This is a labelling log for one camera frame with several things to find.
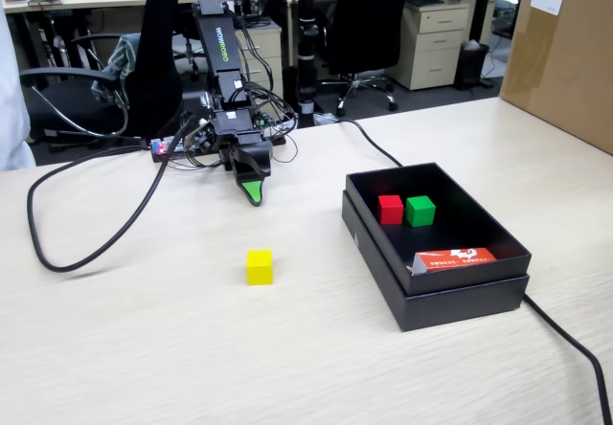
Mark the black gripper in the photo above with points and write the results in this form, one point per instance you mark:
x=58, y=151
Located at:
x=234, y=126

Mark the yellow wooden cube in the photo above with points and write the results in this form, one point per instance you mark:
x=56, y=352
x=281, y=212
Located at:
x=259, y=268

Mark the black WOWROBO robot arm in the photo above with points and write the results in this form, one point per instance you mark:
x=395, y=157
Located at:
x=219, y=49

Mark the black cardboard box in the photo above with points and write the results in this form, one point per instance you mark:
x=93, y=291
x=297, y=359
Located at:
x=460, y=233

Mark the black open box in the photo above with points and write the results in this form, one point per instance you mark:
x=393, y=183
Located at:
x=460, y=307

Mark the large brown cardboard box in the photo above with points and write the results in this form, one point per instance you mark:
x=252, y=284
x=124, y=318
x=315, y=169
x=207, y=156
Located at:
x=560, y=61

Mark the controller board with red LED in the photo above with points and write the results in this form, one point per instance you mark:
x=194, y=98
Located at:
x=161, y=148

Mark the beige drawer cabinet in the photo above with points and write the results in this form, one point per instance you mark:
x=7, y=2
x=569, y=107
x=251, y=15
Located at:
x=265, y=47

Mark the red wooden cube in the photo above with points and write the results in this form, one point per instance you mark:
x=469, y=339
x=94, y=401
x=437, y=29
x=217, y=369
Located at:
x=390, y=210

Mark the black vertical pole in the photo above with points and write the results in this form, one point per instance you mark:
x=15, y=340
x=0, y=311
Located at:
x=306, y=37

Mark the black high-back office chair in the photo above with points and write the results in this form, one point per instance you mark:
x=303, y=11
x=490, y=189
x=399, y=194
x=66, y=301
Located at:
x=158, y=61

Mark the green wooden cube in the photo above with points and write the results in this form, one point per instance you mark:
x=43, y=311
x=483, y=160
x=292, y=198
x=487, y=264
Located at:
x=420, y=212

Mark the striped green cloth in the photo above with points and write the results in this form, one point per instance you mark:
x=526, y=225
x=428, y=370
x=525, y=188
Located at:
x=120, y=61

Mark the black mesh office chair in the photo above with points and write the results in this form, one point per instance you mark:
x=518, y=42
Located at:
x=369, y=23

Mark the orange paper carton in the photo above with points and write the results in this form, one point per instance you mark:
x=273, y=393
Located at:
x=455, y=259

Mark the beige three-drawer cabinet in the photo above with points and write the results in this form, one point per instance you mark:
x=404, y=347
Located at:
x=431, y=47

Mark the black trash bin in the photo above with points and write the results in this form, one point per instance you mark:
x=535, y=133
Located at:
x=471, y=68

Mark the person in white shirt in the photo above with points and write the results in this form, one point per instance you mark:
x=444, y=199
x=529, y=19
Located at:
x=12, y=109

